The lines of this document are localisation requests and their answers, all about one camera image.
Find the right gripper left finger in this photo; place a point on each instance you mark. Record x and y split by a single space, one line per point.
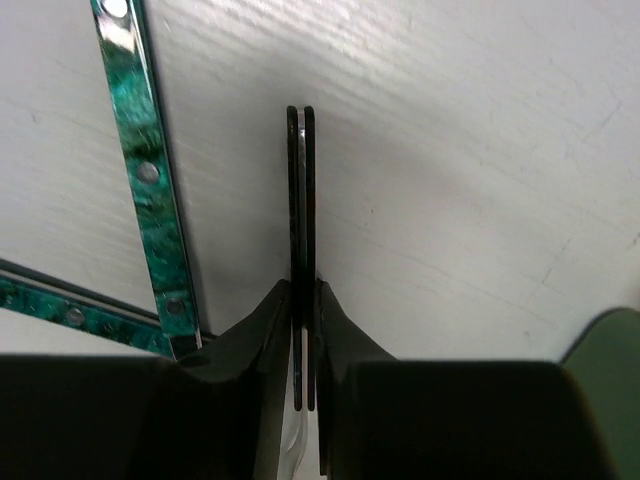
215 414

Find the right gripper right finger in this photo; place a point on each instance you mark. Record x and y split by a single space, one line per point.
380 417

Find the green handled fork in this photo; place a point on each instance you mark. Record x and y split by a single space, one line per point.
59 309

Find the dark handled fork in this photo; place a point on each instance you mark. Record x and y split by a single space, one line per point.
301 151

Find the green handled spoon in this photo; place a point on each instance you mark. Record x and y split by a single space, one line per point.
124 40

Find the green container box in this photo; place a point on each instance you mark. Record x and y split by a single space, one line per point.
604 360

